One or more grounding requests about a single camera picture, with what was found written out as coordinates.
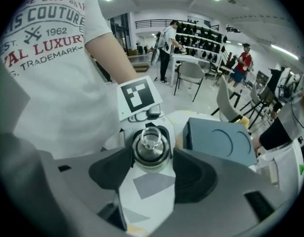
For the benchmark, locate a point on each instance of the grey chair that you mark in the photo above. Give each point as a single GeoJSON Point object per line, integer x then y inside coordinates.
{"type": "Point", "coordinates": [254, 95]}
{"type": "Point", "coordinates": [224, 100]}
{"type": "Point", "coordinates": [190, 70]}

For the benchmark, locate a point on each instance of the white table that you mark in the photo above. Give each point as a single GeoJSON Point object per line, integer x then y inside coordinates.
{"type": "Point", "coordinates": [188, 57]}

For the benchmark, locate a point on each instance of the low brown wooden crate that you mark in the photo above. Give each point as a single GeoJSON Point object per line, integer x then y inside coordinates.
{"type": "Point", "coordinates": [140, 67]}

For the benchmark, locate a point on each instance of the yellow cloth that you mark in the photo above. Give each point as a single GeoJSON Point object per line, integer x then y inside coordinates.
{"type": "Point", "coordinates": [244, 122]}

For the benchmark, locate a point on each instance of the triangle patterned tablecloth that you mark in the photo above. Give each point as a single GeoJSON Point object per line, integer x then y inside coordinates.
{"type": "Point", "coordinates": [146, 206]}

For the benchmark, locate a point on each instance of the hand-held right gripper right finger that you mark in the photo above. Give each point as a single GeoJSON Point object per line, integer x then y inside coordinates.
{"type": "Point", "coordinates": [228, 194]}

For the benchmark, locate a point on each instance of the white bin with green mark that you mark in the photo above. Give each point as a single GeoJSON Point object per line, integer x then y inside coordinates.
{"type": "Point", "coordinates": [285, 167]}

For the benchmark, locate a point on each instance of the person's left forearm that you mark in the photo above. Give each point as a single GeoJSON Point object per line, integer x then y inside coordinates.
{"type": "Point", "coordinates": [109, 58]}

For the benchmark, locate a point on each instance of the person's white printed shirt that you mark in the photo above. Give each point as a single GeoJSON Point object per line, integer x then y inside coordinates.
{"type": "Point", "coordinates": [62, 88]}

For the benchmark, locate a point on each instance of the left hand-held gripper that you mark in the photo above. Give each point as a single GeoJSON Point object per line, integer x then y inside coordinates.
{"type": "Point", "coordinates": [137, 97]}

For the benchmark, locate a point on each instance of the teal box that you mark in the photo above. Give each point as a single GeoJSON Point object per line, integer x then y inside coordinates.
{"type": "Point", "coordinates": [216, 142]}

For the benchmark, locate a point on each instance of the white shelf with black items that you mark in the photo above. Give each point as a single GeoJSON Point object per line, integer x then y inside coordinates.
{"type": "Point", "coordinates": [203, 42]}

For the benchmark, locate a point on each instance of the black balcony railing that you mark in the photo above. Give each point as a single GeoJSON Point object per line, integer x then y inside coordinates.
{"type": "Point", "coordinates": [151, 23]}

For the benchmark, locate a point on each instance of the stainless steel lid with handle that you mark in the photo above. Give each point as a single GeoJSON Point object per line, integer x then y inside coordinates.
{"type": "Point", "coordinates": [151, 154]}

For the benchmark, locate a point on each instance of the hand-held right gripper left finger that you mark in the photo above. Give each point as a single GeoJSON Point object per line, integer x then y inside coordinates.
{"type": "Point", "coordinates": [75, 181]}

